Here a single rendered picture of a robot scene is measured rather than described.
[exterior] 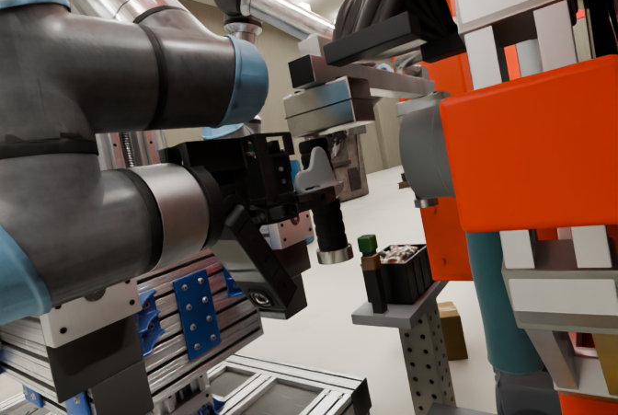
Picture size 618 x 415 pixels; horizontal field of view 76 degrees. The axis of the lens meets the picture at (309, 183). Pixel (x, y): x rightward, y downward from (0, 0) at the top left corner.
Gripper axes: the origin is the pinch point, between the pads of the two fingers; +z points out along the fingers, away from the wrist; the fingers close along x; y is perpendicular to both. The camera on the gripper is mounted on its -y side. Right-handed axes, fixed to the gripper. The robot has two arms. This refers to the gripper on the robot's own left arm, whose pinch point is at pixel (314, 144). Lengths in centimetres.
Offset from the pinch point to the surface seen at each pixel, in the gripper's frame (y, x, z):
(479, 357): 20, 104, 16
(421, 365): 46, 61, 11
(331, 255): 82, -12, -35
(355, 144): -648, 247, 291
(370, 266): 42.8, 22.0, -6.2
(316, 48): 70, -27, -48
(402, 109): 45, -6, -42
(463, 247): 42, 32, -27
